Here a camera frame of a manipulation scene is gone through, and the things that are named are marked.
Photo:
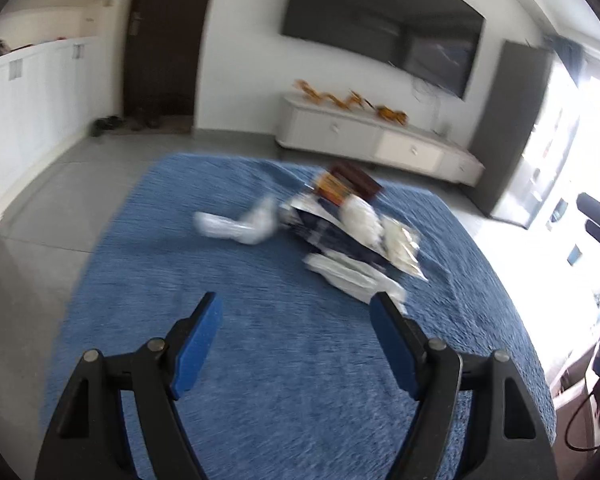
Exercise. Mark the white plastic wrapper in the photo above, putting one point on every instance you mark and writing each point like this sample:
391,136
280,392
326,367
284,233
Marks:
345,275

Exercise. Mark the tall grey cabinet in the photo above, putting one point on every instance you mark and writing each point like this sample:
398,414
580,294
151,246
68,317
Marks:
520,135

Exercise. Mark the pair of dark shoes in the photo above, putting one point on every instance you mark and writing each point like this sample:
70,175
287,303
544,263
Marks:
106,125

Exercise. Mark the white sock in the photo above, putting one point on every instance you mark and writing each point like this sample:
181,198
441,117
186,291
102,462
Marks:
250,222

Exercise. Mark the brown box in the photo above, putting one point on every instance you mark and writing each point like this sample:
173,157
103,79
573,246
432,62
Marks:
360,180

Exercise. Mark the dark blue plaid bag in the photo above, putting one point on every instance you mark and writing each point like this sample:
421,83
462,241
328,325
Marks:
325,232

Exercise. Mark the clear packet pale contents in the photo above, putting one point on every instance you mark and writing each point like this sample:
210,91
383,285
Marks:
402,247

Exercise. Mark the blue shaggy rug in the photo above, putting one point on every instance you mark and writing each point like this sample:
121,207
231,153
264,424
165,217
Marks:
280,360

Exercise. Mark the white low tv cabinet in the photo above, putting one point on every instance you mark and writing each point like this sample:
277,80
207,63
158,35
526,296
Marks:
405,145

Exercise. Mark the golden dragon ornament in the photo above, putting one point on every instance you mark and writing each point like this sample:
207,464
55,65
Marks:
392,115
310,91
352,101

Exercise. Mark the wall-mounted television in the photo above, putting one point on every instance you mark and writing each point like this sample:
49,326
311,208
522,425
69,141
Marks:
370,10

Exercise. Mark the white wardrobe cabinet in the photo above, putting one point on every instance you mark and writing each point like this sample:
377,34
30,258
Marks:
40,110

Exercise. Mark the white padded pack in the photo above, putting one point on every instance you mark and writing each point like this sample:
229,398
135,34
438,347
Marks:
362,220

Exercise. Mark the orange snack packet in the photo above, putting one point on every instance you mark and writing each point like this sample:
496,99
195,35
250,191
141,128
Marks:
330,190

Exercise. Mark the dark brown door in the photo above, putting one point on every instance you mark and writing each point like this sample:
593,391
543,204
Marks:
165,50

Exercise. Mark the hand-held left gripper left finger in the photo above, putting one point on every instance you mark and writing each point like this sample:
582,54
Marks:
197,350

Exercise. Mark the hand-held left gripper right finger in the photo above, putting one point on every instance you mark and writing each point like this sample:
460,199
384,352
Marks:
395,350

